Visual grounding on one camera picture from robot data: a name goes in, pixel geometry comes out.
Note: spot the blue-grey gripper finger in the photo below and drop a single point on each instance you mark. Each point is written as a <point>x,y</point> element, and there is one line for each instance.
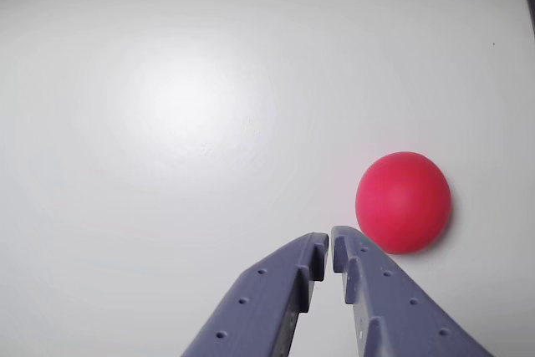
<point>397,319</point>
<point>259,311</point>

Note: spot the red ball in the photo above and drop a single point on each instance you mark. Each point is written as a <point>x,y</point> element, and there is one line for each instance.
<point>403,198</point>

